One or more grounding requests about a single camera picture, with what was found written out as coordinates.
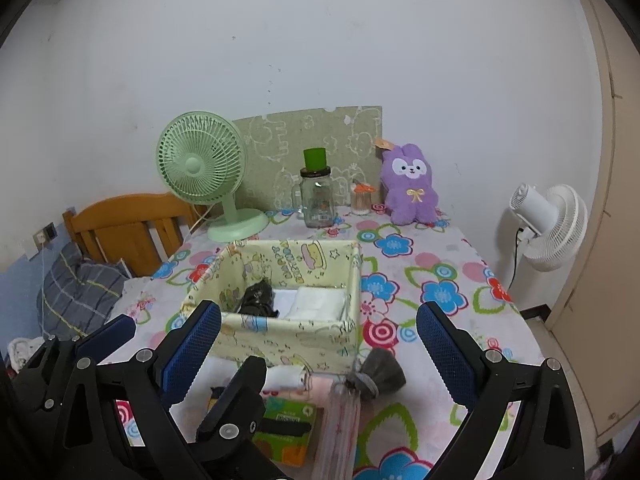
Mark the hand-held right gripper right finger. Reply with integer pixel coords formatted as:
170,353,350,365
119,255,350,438
416,301,586,480

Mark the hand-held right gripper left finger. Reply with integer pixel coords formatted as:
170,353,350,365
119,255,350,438
50,301,222,480

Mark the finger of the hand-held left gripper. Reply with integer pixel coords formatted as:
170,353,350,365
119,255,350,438
196,356,268,448
10,314,138,413

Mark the white cloth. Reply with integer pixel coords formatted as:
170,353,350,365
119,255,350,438
272,286,348,321
6,336,46,373
262,365,312,392

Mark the green tissue pack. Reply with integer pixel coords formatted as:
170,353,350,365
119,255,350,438
252,397,321,468

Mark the grey sock bundle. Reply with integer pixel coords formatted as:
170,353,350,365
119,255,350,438
345,347,407,402

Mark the yellow printed storage box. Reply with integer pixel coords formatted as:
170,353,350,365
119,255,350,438
180,239,363,376

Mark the clear plastic bag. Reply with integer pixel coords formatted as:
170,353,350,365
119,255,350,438
311,377,362,480

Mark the floral bed sheet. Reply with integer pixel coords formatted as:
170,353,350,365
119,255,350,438
107,275,166,328

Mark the grey plaid pillow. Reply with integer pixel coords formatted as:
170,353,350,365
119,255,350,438
37,242,133,341

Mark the black cloth bundle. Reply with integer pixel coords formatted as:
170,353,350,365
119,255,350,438
235,281,281,318

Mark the white crumpled cloth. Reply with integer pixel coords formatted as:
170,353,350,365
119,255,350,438
6,336,46,373

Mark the floral tablecloth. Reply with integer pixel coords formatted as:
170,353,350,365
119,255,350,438
95,205,546,480

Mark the wooden chair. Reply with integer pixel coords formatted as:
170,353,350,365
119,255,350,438
62,191,211,278

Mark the white folded cloth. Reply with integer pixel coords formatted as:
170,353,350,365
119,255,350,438
272,286,348,321

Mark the purple plush rabbit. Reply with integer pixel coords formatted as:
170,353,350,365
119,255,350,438
375,139,441,226

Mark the white fan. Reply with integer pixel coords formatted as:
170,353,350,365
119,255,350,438
509,183,589,273

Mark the cotton swab jar orange lid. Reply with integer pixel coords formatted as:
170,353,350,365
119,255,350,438
350,180,375,217

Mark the beige wardrobe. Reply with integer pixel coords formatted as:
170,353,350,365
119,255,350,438
545,0,640,461

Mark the green desk fan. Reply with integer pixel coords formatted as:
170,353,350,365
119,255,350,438
155,110,271,245

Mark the glass jar with green lid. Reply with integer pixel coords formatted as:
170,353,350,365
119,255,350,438
291,146,335,229

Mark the green patterned board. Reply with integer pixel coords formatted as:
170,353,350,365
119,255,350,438
232,105,383,211

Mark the wall socket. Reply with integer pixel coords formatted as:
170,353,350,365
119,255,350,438
32,222,57,251

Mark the black power cable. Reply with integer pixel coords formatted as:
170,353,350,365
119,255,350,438
507,227,526,301

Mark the white power cord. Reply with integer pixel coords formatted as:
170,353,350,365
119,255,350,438
187,204,215,238

